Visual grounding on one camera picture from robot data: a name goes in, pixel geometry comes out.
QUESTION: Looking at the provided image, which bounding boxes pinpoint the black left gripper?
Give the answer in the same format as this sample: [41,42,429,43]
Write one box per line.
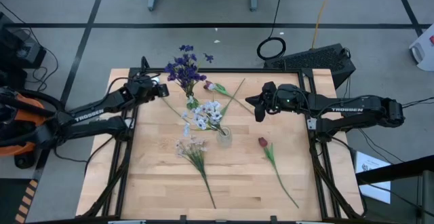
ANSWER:
[123,75,170,105]

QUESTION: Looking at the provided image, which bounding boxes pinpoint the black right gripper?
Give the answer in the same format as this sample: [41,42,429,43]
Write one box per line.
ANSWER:
[245,81,308,123]

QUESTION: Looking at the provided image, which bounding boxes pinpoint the bare green flower stem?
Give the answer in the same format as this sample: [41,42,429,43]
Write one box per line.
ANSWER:
[219,77,246,116]

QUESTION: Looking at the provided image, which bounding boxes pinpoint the purple artificial flower bunch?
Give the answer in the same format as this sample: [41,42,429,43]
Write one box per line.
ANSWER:
[178,43,215,65]
[164,56,208,94]

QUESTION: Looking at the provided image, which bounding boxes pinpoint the green glass vase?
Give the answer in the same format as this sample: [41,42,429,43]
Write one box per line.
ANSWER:
[185,93,201,111]

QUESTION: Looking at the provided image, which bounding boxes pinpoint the white artificial tulip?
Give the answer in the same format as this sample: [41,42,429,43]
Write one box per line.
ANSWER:
[207,82,255,115]

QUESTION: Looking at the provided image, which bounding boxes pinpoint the white artificial flower bunch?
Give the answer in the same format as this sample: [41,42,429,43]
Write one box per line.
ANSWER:
[174,135,217,210]
[161,96,227,138]

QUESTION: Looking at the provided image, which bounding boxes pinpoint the clear cut glass vase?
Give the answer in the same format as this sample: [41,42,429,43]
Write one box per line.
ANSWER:
[216,126,234,149]

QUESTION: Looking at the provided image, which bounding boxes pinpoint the orange black machine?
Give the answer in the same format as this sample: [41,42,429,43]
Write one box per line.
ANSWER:
[0,86,47,169]

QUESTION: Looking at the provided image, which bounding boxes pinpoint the white paper sheet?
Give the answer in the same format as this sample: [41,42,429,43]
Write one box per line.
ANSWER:
[354,151,392,204]

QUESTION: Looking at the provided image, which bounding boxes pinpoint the black floor equipment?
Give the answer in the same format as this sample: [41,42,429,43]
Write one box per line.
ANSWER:
[0,12,47,69]

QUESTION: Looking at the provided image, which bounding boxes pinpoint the black metal beam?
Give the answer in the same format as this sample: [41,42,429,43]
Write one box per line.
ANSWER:
[355,154,434,185]

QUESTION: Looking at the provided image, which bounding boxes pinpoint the white plastic device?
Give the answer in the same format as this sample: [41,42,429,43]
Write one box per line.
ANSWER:
[408,23,434,72]

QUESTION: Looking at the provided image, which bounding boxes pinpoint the black mat hazard striped edge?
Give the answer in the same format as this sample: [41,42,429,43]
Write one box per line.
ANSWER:
[0,178,39,224]

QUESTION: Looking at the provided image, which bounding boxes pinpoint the black metal table frame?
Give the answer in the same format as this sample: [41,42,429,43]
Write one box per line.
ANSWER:
[79,56,367,220]

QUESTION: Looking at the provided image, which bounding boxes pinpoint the black hanging cable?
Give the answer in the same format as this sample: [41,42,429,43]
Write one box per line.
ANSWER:
[256,0,288,61]

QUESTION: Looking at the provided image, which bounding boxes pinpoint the yellow hanging cable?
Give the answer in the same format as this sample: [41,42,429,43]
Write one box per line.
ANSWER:
[311,0,336,50]

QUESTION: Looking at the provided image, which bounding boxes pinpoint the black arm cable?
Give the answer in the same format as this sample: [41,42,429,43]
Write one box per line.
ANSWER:
[401,96,434,109]

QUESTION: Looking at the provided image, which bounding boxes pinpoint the grey metal post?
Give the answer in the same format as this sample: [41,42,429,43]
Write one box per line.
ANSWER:
[416,169,434,224]

